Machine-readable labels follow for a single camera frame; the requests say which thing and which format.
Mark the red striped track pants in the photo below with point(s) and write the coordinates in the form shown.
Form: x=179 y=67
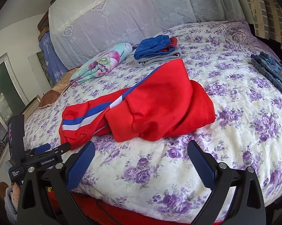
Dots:
x=166 y=103

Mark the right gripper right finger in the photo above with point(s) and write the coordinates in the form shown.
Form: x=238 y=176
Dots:
x=247 y=205

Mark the window with white frame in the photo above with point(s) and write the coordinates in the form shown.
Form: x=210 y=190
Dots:
x=12 y=97

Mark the checkered beige curtain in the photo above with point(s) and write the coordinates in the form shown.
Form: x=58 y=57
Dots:
x=267 y=19

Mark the folded blue garment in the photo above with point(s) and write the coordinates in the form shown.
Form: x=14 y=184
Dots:
x=151 y=47

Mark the blue patterned hanging cloth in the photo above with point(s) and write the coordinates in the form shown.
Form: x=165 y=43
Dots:
x=55 y=67

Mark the red cloth below bed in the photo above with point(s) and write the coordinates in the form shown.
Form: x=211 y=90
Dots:
x=104 y=213

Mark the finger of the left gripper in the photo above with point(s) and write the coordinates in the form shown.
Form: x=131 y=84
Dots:
x=61 y=149
x=42 y=148

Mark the purple floral bedspread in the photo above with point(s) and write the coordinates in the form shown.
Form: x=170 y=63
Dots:
x=157 y=178

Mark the wooden bedside frame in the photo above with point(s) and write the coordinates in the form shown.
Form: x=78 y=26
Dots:
x=31 y=107

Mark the folded grey garment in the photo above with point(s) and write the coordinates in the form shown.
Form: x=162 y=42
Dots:
x=144 y=62

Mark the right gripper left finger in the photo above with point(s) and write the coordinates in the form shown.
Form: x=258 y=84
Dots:
x=46 y=197

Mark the folded red garment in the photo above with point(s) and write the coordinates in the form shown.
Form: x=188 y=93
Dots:
x=171 y=47

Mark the blue denim jeans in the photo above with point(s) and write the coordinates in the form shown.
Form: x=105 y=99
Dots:
x=269 y=67

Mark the folded teal floral quilt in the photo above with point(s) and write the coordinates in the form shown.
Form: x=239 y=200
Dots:
x=102 y=63

